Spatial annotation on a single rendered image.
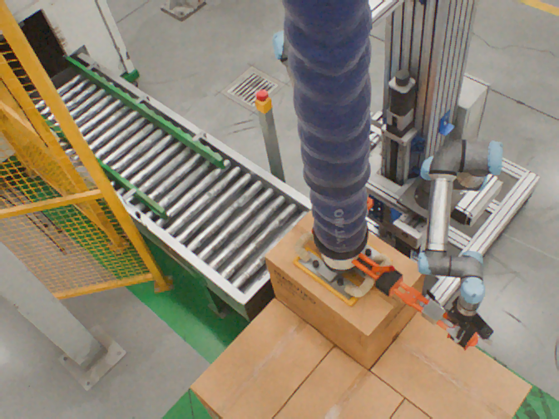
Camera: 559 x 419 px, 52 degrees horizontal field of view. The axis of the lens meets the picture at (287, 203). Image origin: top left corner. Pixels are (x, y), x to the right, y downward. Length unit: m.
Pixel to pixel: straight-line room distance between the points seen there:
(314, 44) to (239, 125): 3.00
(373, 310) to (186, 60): 3.26
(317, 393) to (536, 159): 2.35
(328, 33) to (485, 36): 3.75
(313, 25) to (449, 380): 1.85
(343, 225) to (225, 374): 1.06
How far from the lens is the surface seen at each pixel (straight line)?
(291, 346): 2.87
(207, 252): 3.19
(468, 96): 2.85
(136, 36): 5.59
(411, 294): 2.37
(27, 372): 3.90
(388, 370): 2.82
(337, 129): 1.72
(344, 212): 2.09
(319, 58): 1.53
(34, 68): 2.47
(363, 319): 2.47
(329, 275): 2.51
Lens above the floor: 3.20
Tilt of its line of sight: 54 degrees down
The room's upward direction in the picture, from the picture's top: 11 degrees counter-clockwise
